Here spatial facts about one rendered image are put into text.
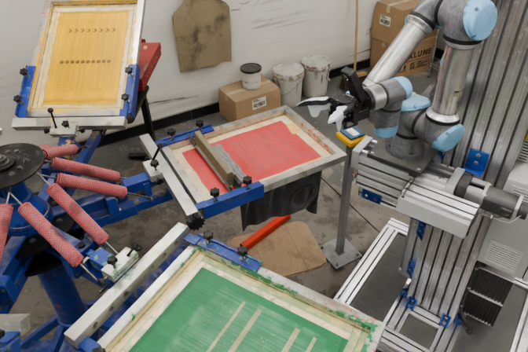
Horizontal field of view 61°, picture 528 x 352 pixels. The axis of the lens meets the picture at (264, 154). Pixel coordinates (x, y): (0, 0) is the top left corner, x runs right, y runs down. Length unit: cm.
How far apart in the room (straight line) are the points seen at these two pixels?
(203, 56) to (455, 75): 297
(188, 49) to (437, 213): 289
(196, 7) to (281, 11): 90
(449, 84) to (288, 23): 316
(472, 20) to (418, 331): 166
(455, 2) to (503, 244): 105
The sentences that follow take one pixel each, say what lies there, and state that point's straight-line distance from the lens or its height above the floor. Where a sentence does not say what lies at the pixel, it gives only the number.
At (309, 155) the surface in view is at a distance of 231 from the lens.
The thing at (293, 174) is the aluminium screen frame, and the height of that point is 99.
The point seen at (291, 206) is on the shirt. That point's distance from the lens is 237.
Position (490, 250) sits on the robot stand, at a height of 86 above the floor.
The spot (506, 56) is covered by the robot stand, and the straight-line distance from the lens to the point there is 176.
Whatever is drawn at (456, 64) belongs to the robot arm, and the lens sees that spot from 156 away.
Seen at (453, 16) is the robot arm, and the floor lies 185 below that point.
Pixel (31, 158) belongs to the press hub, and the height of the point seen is 131.
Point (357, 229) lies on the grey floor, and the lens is 328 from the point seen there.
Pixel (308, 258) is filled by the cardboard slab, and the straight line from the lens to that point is 304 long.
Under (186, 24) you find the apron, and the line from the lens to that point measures 404.
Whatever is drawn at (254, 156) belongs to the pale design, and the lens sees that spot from 230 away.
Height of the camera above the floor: 232
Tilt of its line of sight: 36 degrees down
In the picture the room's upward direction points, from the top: 2 degrees counter-clockwise
